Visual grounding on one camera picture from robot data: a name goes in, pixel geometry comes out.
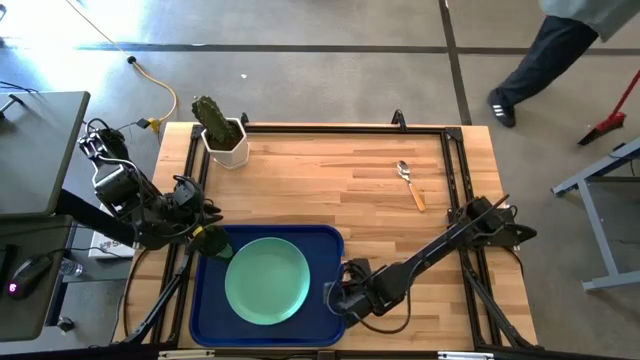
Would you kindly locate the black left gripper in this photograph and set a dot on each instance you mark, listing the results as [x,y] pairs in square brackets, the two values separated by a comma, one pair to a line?
[192,217]

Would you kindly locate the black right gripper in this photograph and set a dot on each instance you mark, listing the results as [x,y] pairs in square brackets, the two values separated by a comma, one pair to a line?
[375,295]

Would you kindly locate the green faceted plastic cup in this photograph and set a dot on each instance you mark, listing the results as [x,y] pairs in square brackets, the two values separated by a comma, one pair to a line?
[215,243]

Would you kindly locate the green round plate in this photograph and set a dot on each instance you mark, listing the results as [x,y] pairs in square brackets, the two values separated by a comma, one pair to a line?
[267,280]

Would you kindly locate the blue plastic tray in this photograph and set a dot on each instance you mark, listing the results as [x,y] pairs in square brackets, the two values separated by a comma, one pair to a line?
[210,320]

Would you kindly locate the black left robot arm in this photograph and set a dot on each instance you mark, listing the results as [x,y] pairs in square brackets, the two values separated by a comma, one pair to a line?
[117,187]

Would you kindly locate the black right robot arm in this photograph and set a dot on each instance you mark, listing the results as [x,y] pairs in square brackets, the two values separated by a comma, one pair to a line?
[440,240]

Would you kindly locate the white hexagonal plant pot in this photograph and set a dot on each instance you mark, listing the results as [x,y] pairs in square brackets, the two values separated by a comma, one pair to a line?
[232,157]

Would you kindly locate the white printed box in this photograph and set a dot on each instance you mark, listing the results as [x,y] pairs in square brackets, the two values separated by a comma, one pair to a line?
[107,249]

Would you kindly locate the black diagonal desk bar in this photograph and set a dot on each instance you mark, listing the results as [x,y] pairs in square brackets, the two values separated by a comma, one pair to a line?
[85,212]

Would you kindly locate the black power adapter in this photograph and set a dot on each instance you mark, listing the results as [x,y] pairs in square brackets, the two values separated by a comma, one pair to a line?
[143,123]

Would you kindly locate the clear water bottle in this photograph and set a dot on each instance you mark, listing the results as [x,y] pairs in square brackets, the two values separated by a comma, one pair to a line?
[71,268]

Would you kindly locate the black computer mouse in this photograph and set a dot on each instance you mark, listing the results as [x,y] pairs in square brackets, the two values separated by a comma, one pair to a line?
[27,277]

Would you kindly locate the grey desk panel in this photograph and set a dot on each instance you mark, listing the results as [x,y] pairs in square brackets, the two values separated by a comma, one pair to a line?
[40,150]

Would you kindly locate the dark desk surface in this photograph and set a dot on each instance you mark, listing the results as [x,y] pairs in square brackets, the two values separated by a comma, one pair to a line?
[30,320]

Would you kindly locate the red broom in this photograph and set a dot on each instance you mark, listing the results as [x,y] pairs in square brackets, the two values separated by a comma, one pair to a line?
[602,126]

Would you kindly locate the person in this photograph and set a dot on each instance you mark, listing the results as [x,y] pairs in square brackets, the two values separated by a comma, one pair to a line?
[545,60]

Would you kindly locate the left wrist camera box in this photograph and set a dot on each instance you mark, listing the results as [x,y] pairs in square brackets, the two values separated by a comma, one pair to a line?
[187,190]

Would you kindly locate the silver table bracket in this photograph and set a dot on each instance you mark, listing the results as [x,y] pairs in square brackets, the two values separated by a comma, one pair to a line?
[186,355]
[465,356]

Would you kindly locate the black aluminium table frame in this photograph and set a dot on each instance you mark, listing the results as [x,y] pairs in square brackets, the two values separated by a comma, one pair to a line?
[350,129]

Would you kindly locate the grey-blue metal table frame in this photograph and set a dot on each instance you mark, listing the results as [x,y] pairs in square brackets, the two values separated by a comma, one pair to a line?
[595,225]

